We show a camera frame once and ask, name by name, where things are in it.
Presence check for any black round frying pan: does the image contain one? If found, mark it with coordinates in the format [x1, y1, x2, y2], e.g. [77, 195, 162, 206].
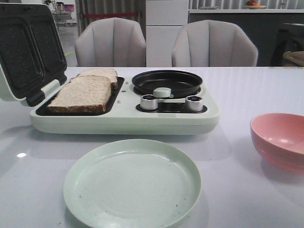
[132, 70, 203, 99]

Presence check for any white bread slice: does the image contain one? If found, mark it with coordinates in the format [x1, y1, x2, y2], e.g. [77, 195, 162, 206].
[76, 68, 118, 89]
[47, 75, 112, 113]

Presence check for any light green breakfast maker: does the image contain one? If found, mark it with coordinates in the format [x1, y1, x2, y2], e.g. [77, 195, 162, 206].
[0, 3, 220, 135]

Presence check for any pink plastic bowl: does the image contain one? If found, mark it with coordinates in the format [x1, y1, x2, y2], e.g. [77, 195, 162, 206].
[250, 113, 304, 175]

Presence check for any left silver control knob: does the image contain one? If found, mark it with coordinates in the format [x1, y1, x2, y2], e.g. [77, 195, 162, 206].
[140, 95, 158, 111]

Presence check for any silver control knob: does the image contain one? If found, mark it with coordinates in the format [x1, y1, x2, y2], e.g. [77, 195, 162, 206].
[140, 95, 158, 111]
[185, 95, 204, 112]

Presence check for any right silver control knob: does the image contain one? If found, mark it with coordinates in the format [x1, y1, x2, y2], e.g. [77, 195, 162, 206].
[185, 95, 204, 112]

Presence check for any light green round plate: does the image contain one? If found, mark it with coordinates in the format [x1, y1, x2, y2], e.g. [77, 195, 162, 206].
[63, 139, 201, 228]

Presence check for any left beige upholstered chair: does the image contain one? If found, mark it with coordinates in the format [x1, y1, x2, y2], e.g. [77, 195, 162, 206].
[75, 18, 146, 67]

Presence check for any beige upholstered chair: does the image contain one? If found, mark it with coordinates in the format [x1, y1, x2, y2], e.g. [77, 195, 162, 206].
[75, 18, 146, 67]
[171, 19, 258, 67]

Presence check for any right beige upholstered chair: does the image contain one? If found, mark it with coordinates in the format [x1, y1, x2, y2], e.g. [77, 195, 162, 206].
[171, 19, 258, 67]

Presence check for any white cabinet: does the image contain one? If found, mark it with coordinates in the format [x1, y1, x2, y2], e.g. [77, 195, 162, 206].
[145, 0, 189, 67]

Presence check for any fruit bowl on counter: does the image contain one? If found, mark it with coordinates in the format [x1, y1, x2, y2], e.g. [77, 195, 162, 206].
[244, 0, 266, 10]

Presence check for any dark counter with white top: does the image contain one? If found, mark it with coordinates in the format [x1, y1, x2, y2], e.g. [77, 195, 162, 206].
[188, 9, 304, 67]

